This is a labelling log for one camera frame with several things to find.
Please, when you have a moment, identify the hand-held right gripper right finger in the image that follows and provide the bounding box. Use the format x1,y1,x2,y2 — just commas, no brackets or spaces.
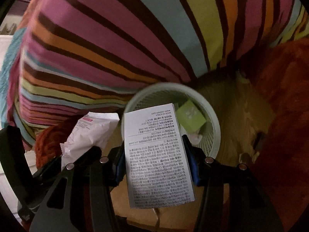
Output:
182,134,284,232

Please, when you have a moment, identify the blue patterned blanket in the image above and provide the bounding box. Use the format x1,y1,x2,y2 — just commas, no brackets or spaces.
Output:
0,26,27,126

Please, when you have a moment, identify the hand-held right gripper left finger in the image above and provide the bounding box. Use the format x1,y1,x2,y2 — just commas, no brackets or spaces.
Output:
29,146,126,232

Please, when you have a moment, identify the striped bed sheet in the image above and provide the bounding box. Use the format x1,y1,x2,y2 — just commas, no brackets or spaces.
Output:
5,0,309,148

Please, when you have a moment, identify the orange fuzzy cloth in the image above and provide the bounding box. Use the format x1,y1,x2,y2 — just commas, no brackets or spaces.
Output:
34,119,78,170
241,38,309,232

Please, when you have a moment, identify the white printed carton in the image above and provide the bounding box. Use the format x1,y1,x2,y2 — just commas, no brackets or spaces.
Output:
123,103,196,209

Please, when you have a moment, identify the pale green waste basket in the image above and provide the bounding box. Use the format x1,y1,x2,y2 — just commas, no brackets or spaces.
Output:
124,82,221,160

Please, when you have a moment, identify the small green box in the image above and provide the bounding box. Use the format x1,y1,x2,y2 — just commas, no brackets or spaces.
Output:
175,100,207,132

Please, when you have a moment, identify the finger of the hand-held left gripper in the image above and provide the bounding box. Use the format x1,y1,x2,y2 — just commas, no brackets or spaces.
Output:
36,146,102,182

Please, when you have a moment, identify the white packet with pink label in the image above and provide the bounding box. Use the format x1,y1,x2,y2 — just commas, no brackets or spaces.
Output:
60,112,120,171

